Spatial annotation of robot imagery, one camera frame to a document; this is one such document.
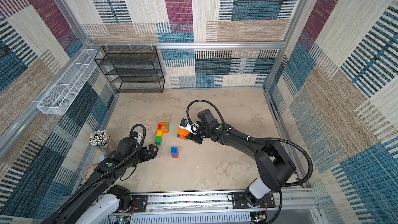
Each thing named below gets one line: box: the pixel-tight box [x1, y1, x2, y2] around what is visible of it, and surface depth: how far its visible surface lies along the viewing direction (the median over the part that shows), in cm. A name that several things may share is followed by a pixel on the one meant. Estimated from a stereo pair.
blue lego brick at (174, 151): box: [170, 146, 178, 157], surface depth 85 cm
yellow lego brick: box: [155, 130, 164, 137], surface depth 97 cm
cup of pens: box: [89, 130, 117, 159], surface depth 78 cm
